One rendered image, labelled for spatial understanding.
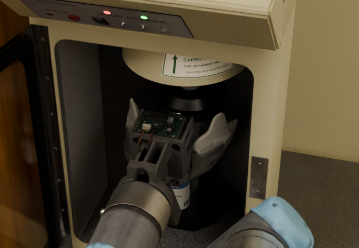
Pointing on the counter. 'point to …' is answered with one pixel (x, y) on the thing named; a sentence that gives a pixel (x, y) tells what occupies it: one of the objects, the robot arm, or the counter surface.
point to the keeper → (258, 177)
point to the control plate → (74, 8)
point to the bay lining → (72, 59)
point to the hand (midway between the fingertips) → (185, 115)
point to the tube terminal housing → (212, 54)
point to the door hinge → (52, 130)
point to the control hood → (175, 4)
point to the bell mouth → (178, 68)
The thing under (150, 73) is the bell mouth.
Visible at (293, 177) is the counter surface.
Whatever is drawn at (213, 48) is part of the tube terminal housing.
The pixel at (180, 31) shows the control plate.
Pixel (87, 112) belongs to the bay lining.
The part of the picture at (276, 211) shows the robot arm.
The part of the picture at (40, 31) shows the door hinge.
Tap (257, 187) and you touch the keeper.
